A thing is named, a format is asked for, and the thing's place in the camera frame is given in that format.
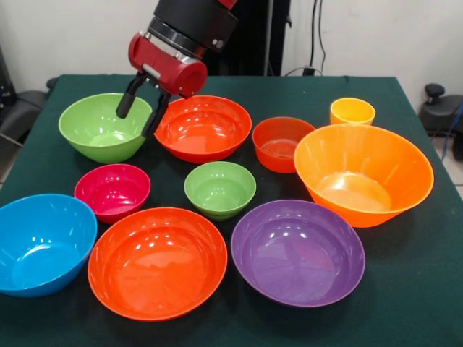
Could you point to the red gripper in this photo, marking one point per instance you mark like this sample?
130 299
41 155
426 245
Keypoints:
166 70

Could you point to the large green bowl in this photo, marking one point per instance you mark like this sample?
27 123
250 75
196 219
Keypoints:
97 130

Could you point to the large red bowl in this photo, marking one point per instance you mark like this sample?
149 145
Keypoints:
202 126
157 267

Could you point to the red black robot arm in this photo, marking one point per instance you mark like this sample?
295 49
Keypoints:
195 21

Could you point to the dark green table cloth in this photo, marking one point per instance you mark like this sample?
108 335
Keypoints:
181 180

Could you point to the pink bowl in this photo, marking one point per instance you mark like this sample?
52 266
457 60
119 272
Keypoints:
112 191

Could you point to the small green bowl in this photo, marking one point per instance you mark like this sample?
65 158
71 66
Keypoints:
218 188

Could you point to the black device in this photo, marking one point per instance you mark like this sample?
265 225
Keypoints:
5 83

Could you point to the small red bowl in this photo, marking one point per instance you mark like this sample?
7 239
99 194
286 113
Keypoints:
278 141

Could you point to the blue bowl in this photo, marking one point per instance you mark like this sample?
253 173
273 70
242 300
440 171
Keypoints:
40 249

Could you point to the yellow cup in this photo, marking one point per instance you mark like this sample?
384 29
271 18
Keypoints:
352 110

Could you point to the purple bowl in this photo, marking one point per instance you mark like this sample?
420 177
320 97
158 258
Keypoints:
296 256

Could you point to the large orange bowl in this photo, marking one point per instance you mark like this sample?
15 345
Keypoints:
361 170

